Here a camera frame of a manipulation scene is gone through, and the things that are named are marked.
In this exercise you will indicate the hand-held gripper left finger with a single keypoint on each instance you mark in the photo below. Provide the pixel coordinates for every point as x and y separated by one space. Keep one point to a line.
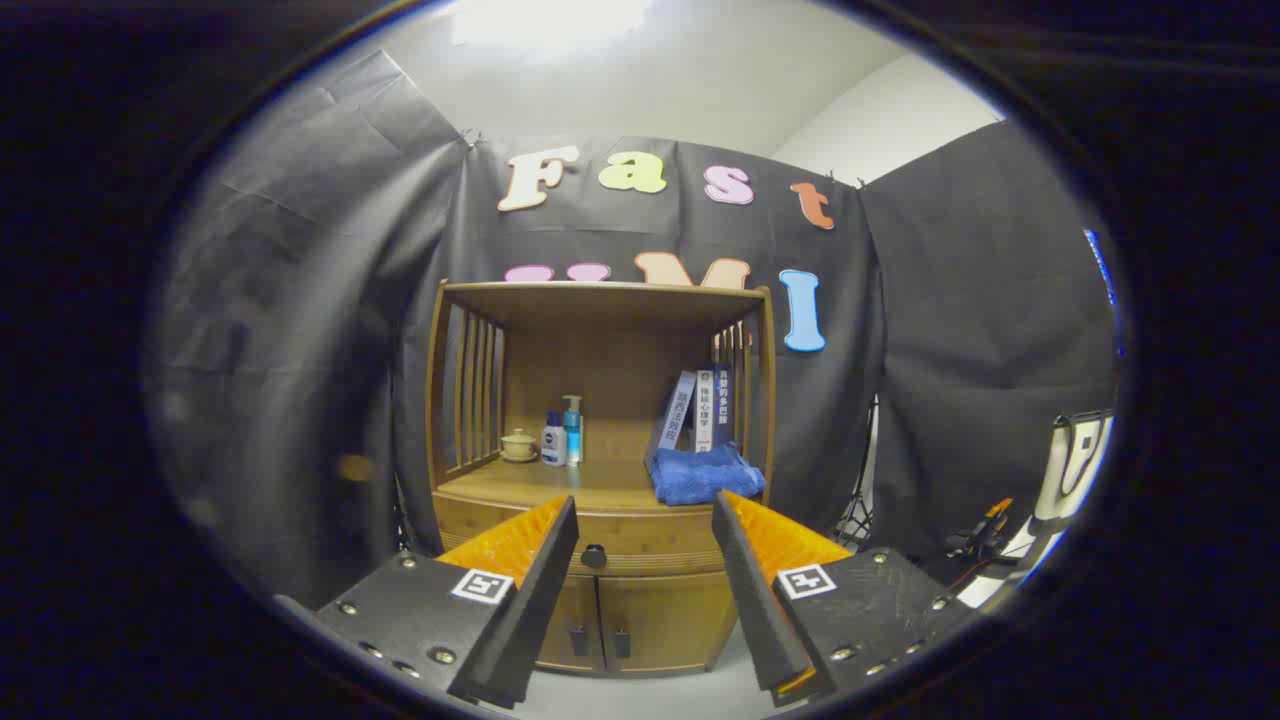
540 600

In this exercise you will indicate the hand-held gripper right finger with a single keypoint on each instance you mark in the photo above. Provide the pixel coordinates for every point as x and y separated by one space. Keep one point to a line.
755 600

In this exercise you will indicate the wooden drawer with black knob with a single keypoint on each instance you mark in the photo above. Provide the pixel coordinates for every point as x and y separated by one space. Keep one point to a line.
640 535

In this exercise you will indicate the narrow wooden cabinet door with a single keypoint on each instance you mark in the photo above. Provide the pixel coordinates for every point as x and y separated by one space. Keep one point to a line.
575 610

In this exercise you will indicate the wide wooden cabinet door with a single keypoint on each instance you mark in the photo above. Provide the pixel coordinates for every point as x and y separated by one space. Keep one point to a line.
670 620

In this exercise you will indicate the wooden cabinet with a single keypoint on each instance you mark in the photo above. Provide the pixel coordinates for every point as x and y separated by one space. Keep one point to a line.
600 350

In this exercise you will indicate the blue folded towel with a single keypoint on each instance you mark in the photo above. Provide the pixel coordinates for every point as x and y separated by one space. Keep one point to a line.
700 475

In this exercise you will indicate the black tripod stand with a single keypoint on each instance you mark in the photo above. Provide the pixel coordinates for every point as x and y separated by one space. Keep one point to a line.
858 505

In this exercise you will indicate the white bottle with blue cap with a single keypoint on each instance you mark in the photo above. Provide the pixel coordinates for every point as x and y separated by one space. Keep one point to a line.
553 445

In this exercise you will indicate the cream lidded teacup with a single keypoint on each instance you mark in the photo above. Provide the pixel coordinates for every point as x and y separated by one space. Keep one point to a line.
518 446

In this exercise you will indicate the blue pump bottle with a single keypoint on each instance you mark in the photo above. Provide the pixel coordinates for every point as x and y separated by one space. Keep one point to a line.
573 435

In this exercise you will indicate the white book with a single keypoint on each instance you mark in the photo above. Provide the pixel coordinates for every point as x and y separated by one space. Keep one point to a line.
705 410

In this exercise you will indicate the dark blue book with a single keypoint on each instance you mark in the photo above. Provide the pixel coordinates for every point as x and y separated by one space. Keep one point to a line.
723 400

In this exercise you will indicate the black device with orange part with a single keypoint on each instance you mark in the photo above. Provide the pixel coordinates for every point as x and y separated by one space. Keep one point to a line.
985 530

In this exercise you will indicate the white table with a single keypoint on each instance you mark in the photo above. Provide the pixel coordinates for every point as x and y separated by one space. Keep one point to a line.
1005 580

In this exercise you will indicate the white tote bag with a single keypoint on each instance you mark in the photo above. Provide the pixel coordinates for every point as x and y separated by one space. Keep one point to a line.
1070 465

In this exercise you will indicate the black backdrop cloth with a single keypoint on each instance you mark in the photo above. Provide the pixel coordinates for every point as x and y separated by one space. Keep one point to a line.
300 350

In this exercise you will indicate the blue monitor screen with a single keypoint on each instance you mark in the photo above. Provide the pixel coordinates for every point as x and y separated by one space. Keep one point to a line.
1100 265

